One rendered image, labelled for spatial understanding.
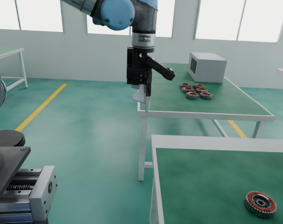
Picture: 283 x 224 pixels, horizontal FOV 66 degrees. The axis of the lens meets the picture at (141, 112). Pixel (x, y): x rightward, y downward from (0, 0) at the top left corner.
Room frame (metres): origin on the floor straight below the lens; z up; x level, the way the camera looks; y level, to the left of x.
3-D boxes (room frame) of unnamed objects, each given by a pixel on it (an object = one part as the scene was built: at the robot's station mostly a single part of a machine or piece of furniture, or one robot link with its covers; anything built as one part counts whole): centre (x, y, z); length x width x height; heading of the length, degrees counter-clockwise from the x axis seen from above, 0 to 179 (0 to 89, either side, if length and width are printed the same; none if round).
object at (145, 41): (0.72, 0.00, 1.37); 0.08 x 0.08 x 0.05
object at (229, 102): (2.48, -0.49, 0.37); 1.85 x 1.10 x 0.75; 2
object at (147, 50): (0.72, 0.01, 1.29); 0.09 x 0.08 x 0.12; 96
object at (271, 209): (0.65, -0.50, 0.77); 0.11 x 0.11 x 0.04
